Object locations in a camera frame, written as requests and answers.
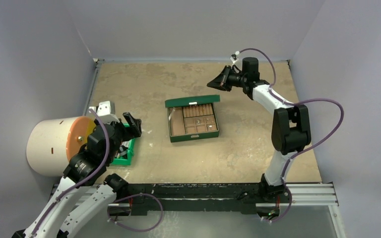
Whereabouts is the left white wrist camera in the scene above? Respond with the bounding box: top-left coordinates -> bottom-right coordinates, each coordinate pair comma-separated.
88,101 -> 121,124

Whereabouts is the green jewelry box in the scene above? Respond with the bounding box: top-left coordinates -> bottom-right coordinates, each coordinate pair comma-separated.
165,95 -> 220,143

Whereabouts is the aluminium rail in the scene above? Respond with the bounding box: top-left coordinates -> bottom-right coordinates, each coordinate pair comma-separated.
287,183 -> 339,206

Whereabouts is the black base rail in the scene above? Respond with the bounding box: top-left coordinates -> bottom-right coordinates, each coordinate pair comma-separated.
110,182 -> 291,217

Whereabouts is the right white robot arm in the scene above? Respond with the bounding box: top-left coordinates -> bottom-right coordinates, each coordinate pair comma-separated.
207,57 -> 311,202

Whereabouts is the green plastic bin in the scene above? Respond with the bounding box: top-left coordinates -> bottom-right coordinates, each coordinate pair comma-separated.
109,122 -> 135,166

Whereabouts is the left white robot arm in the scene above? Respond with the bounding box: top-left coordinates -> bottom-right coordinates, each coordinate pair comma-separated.
13,110 -> 142,238

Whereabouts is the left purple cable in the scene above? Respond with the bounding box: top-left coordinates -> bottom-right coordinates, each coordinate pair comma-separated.
29,108 -> 111,238

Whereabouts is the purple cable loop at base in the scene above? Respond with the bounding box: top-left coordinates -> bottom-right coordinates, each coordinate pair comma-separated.
107,193 -> 164,233

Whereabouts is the white cylinder with orange lid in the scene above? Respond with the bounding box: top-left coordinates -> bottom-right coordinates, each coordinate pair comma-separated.
26,116 -> 96,177

